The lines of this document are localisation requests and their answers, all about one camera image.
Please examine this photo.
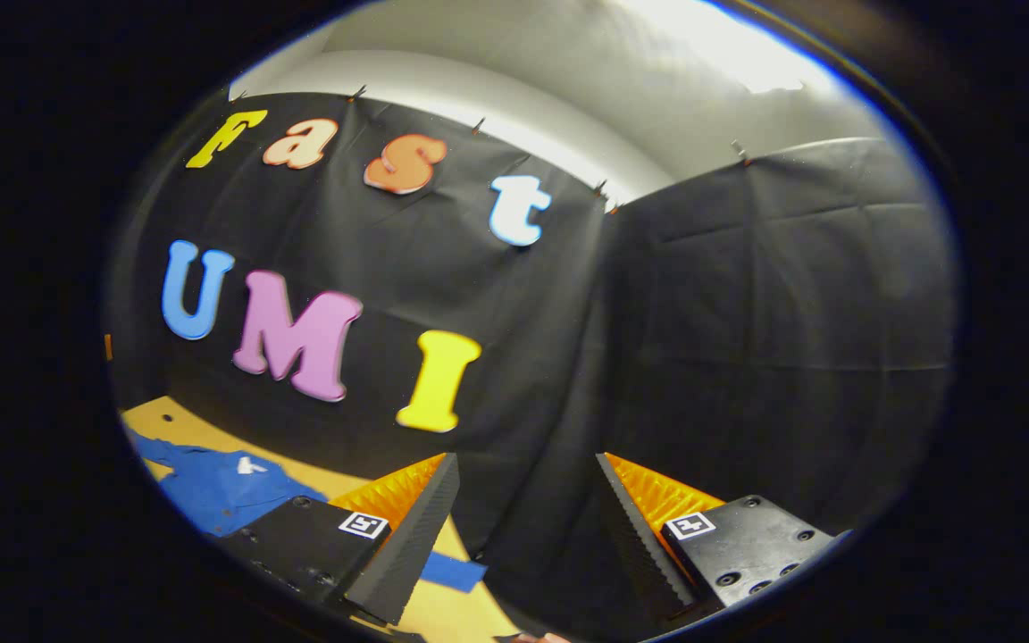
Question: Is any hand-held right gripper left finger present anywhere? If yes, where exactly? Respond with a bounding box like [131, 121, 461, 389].
[215, 453, 462, 626]

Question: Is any blue corduroy button shirt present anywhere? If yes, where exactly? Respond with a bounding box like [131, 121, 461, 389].
[126, 431, 489, 595]

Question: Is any black backdrop cloth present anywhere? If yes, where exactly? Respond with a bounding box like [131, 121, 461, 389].
[104, 89, 958, 639]

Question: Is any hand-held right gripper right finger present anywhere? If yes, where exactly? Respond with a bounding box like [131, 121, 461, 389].
[595, 453, 837, 626]

